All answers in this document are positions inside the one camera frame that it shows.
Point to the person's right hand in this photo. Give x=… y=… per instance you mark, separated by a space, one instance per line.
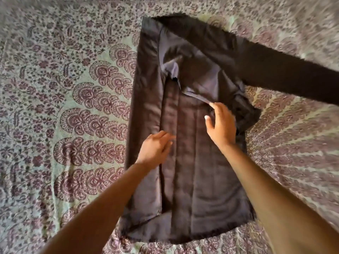
x=222 y=126

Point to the person's left hand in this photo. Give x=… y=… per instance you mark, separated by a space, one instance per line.
x=153 y=150

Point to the dark brown shirt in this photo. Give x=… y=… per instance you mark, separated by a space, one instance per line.
x=196 y=156

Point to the bed with maroon patterned cover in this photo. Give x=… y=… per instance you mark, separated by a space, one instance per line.
x=66 y=103

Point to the person's right forearm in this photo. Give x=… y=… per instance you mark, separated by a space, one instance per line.
x=280 y=203

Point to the person's left forearm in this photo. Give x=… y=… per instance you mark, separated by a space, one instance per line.
x=92 y=208

